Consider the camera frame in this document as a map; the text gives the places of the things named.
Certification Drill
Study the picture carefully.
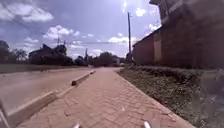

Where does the grey asphalt road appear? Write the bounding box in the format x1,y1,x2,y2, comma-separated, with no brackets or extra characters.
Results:
0,67,98,116

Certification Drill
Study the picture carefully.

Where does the red brick path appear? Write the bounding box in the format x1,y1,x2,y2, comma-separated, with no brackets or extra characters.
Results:
15,67,198,128

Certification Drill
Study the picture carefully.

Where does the robot's own part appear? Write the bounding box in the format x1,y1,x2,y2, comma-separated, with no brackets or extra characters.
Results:
143,120,152,128
72,122,82,128

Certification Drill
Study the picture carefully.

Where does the grass verge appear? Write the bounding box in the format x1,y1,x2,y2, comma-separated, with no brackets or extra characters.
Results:
117,65,224,128

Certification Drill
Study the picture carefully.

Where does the dark house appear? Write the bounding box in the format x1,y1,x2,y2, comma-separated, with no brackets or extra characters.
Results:
28,43,54,65

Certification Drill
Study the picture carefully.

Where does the brown brick building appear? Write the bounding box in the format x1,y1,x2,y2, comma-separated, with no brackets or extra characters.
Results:
131,0,224,70

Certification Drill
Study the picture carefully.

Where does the row of trees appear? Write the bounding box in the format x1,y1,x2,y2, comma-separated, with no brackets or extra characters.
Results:
0,39,134,68

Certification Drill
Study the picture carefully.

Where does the tall utility pole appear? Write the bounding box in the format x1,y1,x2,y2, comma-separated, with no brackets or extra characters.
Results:
126,11,133,64

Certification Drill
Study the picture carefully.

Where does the grass strip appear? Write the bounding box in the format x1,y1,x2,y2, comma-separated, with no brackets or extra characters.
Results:
0,63,88,75

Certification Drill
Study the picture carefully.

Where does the short pole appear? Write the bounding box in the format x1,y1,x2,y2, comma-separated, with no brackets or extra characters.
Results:
84,47,89,62

